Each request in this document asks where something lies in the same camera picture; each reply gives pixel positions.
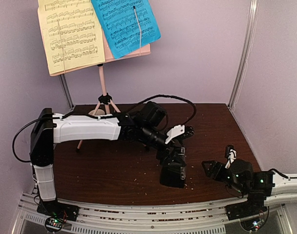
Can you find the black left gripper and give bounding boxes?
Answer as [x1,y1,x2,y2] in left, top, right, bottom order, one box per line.
[140,123,187,167]

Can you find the clear metronome cover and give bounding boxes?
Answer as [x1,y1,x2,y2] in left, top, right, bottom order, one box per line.
[178,147,186,180]

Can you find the black metronome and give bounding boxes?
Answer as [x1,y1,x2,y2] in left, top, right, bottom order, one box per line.
[159,146,188,189]

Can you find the blue sheet music page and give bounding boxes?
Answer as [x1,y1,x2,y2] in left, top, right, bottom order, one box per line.
[91,0,161,59]

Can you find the yellow sheet music page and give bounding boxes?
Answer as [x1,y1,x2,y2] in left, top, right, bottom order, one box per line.
[38,0,106,75]

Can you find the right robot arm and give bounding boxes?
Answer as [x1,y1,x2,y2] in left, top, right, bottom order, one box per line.
[202,159,297,215]

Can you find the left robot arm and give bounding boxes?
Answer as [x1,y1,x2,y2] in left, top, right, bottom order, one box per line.
[30,101,186,216]

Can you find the white ceramic mug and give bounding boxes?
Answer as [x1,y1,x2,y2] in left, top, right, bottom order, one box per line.
[89,109,105,116]

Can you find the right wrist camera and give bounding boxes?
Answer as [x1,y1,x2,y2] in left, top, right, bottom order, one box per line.
[224,145,237,169]

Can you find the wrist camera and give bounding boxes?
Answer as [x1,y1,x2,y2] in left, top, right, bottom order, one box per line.
[165,125,195,144]
[224,145,237,169]

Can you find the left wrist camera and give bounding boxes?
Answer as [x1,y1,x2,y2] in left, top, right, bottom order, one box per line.
[165,125,195,144]

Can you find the left black cable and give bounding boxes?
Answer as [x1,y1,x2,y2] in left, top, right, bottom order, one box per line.
[128,94,197,122]

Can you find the aluminium front rail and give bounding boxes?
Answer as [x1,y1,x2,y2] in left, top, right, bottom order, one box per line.
[19,195,293,234]

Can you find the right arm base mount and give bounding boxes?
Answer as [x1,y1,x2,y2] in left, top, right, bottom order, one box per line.
[225,201,268,221]

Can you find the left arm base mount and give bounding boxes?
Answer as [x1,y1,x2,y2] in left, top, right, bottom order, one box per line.
[37,199,79,221]

